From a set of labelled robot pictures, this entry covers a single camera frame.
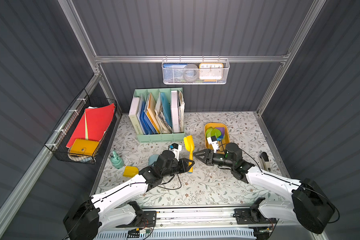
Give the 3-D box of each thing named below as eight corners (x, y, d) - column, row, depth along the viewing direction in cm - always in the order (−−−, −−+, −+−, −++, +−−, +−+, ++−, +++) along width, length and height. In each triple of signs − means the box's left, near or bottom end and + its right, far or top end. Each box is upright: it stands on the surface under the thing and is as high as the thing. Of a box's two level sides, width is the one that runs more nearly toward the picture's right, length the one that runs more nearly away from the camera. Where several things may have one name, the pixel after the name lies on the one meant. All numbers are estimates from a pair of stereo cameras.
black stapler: (264, 172, 91) (268, 169, 87) (258, 155, 98) (261, 151, 94) (269, 172, 91) (273, 169, 87) (263, 155, 98) (266, 151, 94)
